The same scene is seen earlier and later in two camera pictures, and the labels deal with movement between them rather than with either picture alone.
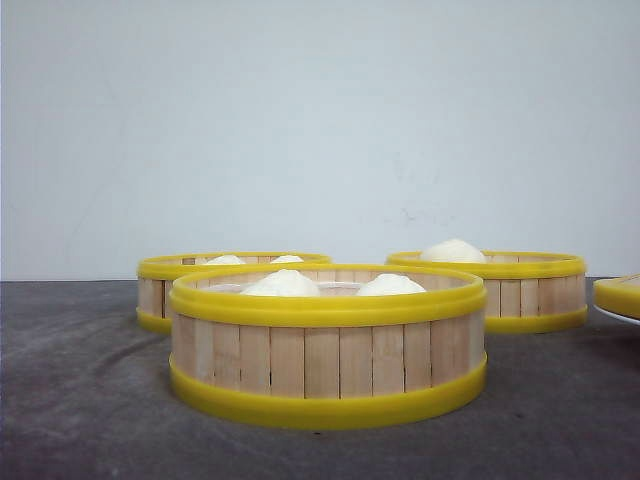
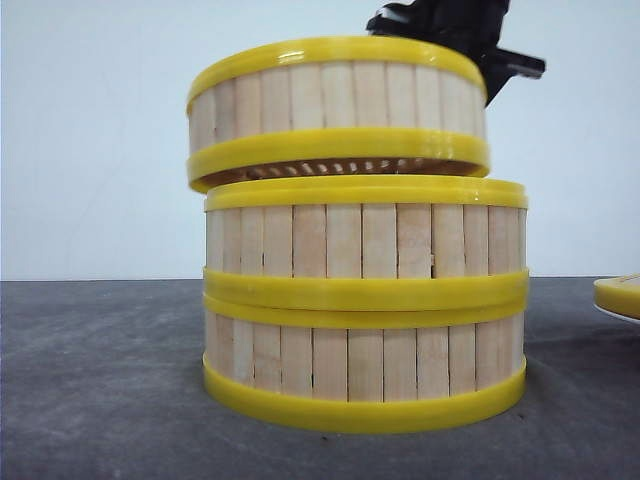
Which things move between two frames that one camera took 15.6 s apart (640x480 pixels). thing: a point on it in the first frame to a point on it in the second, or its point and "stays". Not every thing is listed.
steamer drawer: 525,291 to 372,106
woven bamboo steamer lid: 621,293 stays
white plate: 623,318 stays
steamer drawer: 156,274 to 367,240
